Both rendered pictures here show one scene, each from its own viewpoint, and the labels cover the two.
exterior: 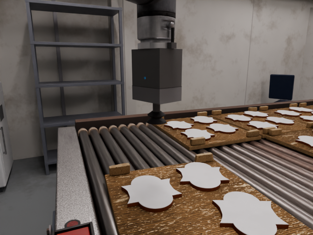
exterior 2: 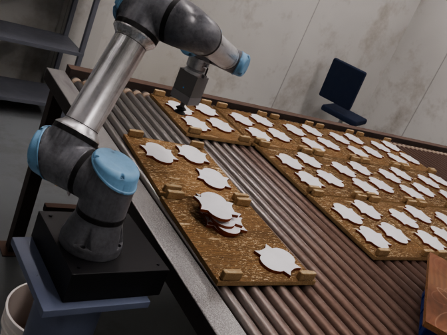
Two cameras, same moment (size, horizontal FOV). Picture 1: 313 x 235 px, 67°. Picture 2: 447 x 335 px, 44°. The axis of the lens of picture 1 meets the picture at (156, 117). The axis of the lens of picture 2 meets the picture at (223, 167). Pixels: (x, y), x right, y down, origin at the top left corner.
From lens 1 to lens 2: 147 cm
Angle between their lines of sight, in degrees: 18
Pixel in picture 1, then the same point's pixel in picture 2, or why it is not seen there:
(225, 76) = (264, 34)
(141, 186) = (153, 148)
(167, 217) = (169, 168)
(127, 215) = (146, 160)
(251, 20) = not seen: outside the picture
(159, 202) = (165, 159)
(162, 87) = (191, 97)
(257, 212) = (218, 179)
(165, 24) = (204, 65)
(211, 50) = not seen: outside the picture
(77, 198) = (107, 143)
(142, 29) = (191, 63)
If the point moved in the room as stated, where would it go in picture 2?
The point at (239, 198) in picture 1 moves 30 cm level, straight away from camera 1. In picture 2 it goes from (211, 171) to (228, 149)
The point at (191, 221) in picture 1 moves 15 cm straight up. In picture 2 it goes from (181, 173) to (197, 135)
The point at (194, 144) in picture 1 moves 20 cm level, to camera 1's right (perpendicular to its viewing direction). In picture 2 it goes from (191, 132) to (235, 146)
